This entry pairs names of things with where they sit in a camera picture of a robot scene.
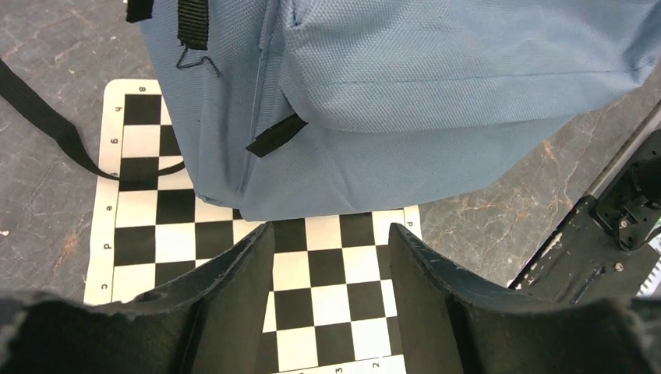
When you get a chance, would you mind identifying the black white chessboard mat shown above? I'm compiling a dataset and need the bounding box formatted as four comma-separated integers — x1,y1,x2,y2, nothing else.
84,79,420,373

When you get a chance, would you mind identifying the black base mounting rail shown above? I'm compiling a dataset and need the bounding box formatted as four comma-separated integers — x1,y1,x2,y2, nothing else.
509,131,660,304

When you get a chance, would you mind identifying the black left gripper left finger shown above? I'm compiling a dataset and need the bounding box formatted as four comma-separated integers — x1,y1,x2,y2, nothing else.
1,224,274,373

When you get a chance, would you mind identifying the blue grey backpack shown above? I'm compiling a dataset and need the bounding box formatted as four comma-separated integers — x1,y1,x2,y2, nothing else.
0,0,661,222

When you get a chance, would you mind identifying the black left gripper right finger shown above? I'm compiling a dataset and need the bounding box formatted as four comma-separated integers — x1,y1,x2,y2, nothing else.
388,224,660,373

